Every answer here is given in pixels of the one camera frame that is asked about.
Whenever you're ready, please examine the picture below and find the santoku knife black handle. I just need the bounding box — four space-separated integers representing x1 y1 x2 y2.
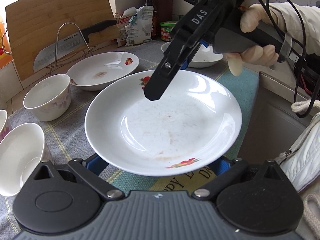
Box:
33 20 117 72

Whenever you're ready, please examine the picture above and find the orange cooking wine jug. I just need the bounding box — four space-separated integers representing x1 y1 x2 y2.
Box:
0 18 13 68

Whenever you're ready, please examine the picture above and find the white jacket right forearm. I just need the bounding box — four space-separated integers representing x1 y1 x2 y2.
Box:
270 2 320 56

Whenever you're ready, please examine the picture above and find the white drawstring cord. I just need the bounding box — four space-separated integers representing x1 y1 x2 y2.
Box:
291 99 320 114

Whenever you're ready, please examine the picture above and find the bamboo cutting board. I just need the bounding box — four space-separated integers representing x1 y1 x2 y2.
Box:
5 0 114 81

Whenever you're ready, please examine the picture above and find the right hand in white glove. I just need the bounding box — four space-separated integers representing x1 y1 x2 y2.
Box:
222 3 281 77

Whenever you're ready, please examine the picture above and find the red white food packet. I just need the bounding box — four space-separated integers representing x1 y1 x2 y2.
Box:
115 7 137 47

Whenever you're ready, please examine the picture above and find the white printed food bag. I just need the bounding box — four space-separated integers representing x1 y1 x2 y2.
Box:
126 6 152 46

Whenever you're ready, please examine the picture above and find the white plate with brown stain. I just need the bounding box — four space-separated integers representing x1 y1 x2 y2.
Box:
67 51 139 91

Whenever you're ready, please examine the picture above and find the black cable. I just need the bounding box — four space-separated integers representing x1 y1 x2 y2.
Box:
246 0 320 118

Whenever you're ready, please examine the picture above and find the green lid sauce jar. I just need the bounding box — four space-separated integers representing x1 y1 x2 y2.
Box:
159 21 177 42

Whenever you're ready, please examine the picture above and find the white quilted jacket body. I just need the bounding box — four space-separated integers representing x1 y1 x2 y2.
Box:
273 112 320 240

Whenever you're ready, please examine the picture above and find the metal wire rack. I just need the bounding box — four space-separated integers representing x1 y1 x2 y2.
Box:
43 22 95 70

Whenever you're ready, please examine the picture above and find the white floral bowl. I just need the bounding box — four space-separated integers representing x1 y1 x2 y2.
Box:
0 109 12 142
23 74 71 122

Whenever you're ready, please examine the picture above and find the dark red knife block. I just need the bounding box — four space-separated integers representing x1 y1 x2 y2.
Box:
153 0 173 24

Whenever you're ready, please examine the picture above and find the black device on counter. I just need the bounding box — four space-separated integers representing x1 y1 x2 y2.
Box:
287 54 319 99

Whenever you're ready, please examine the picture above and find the dark soy sauce bottle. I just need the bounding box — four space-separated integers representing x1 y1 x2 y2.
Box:
145 0 158 40

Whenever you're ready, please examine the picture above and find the large white floral plate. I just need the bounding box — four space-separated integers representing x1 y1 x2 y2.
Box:
85 70 242 177

